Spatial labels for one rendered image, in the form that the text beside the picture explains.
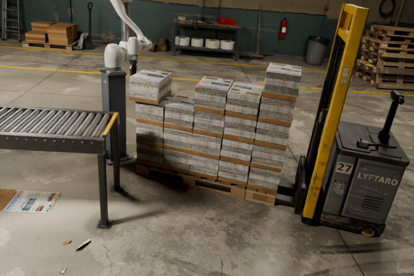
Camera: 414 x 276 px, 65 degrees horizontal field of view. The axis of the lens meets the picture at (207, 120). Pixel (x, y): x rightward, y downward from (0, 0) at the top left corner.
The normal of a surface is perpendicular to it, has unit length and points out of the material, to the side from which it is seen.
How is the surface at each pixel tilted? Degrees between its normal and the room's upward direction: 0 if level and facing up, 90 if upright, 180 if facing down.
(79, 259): 0
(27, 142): 90
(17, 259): 0
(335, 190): 90
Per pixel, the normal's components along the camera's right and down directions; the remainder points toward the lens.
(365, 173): -0.25, 0.36
